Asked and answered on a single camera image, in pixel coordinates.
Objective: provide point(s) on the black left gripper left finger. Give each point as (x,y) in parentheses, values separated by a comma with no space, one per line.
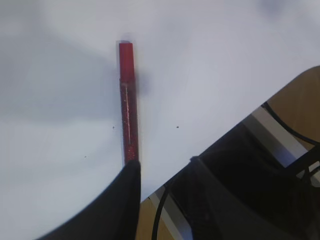
(113,215)

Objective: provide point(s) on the red marker pen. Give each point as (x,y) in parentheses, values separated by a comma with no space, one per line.
(128,98)

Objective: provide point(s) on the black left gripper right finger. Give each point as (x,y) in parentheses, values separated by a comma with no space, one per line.
(236,190)

